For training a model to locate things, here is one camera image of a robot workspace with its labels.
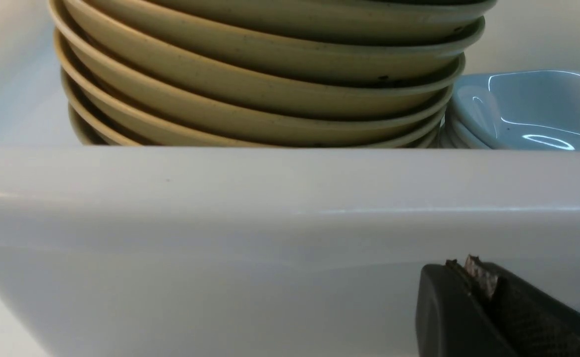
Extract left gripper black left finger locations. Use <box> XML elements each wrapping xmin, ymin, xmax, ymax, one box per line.
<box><xmin>415</xmin><ymin>264</ymin><xmax>518</xmax><ymax>357</ymax></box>

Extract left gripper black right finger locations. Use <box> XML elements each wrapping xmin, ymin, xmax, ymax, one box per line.
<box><xmin>464</xmin><ymin>255</ymin><xmax>580</xmax><ymax>357</ymax></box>

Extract top stacked yellow bowl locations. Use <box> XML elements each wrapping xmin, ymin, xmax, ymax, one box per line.
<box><xmin>90</xmin><ymin>0</ymin><xmax>496</xmax><ymax>46</ymax></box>

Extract stack of white sauce dishes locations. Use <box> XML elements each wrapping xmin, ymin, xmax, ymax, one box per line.
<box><xmin>439</xmin><ymin>69</ymin><xmax>580</xmax><ymax>152</ymax></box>

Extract large white plastic bin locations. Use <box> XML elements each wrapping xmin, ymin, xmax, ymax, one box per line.
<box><xmin>0</xmin><ymin>0</ymin><xmax>580</xmax><ymax>357</ymax></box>

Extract stack of yellow bowls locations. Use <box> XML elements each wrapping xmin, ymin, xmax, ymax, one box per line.
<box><xmin>48</xmin><ymin>0</ymin><xmax>485</xmax><ymax>147</ymax></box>

